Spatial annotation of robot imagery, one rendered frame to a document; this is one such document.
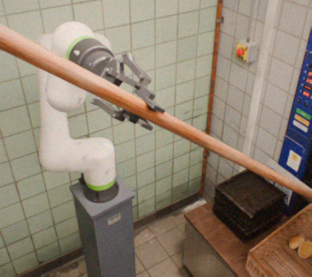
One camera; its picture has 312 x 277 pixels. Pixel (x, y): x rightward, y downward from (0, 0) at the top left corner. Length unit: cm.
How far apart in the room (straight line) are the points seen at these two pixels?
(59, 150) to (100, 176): 18
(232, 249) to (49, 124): 127
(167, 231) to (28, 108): 152
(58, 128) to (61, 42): 59
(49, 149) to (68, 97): 53
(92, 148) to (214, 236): 108
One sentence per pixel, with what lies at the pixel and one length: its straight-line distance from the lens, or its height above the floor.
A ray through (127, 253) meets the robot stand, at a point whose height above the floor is 83.
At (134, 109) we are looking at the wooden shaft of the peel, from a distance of 65.
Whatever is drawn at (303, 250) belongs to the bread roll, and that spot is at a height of 64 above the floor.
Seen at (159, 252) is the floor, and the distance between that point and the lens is 288.
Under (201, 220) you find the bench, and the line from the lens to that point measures 232.
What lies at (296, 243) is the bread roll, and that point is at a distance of 225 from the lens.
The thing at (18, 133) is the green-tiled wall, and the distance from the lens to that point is 208.
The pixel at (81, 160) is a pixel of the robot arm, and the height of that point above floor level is 142.
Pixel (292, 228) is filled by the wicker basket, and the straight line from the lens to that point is 223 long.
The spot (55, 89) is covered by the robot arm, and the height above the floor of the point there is 187.
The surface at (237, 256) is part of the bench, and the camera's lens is 220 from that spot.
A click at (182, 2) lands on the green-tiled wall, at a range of 220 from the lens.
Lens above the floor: 233
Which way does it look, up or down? 35 degrees down
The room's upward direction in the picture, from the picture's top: straight up
